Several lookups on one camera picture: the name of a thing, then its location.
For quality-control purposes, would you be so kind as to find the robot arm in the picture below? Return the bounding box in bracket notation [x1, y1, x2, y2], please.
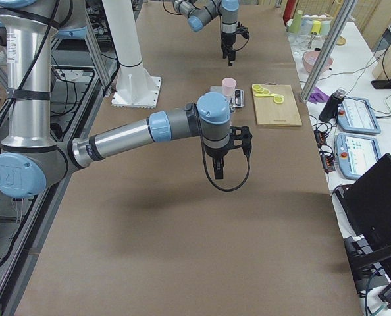
[0, 1, 234, 199]
[172, 0, 239, 66]

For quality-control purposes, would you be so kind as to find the digital kitchen scale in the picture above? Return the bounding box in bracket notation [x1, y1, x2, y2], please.
[209, 86, 245, 109]

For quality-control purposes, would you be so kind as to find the far teach pendant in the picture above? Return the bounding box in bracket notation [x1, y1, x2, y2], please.
[337, 97, 381, 135]

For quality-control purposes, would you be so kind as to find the near teach pendant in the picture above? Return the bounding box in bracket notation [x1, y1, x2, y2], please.
[335, 132, 382, 180]

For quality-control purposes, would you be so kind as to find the white camera mast base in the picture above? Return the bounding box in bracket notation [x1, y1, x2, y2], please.
[103, 0, 162, 109]

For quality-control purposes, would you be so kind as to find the black water bottle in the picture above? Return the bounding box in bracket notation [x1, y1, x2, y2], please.
[319, 87, 346, 122]

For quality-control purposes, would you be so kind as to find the pink bowl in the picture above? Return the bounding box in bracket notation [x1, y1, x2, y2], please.
[302, 51, 334, 74]

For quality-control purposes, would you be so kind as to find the lemon slice front pair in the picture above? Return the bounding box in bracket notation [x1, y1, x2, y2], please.
[273, 95, 284, 104]

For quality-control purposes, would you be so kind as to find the green cup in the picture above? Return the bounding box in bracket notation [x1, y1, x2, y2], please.
[288, 10, 303, 34]

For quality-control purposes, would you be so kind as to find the lemon slice far right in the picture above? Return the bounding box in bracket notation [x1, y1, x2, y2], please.
[252, 84, 262, 91]

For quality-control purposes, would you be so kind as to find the teach pendant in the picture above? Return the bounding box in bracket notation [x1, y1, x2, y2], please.
[335, 132, 382, 180]
[337, 97, 381, 135]

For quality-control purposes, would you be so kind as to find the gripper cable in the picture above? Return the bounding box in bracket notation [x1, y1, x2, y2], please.
[200, 138, 251, 192]

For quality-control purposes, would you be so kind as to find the yellow cup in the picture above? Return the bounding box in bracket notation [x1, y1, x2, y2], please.
[311, 20, 321, 35]

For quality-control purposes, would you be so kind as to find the black laptop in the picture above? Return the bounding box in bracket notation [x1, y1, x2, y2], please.
[336, 153, 391, 280]

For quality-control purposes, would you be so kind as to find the pink plastic cup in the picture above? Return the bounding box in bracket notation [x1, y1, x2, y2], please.
[222, 77, 237, 98]

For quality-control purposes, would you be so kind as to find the glass sauce bottle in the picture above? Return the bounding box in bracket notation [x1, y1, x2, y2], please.
[229, 98, 236, 113]

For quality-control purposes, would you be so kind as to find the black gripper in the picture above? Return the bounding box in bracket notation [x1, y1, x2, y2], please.
[221, 22, 237, 66]
[205, 145, 229, 180]

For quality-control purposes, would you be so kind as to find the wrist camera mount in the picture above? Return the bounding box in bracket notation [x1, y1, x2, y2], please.
[236, 22, 250, 41]
[228, 126, 252, 157]

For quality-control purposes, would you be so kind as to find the purple glove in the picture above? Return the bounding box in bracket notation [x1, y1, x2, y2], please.
[308, 86, 330, 104]

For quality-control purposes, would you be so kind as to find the aluminium frame post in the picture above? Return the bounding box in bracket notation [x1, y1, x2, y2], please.
[300, 0, 357, 103]

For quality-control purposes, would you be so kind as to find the yellow plastic knife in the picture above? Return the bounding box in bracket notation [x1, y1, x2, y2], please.
[254, 93, 284, 98]

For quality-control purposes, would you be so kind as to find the bamboo cutting board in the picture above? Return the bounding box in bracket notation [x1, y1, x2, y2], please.
[251, 84, 302, 127]

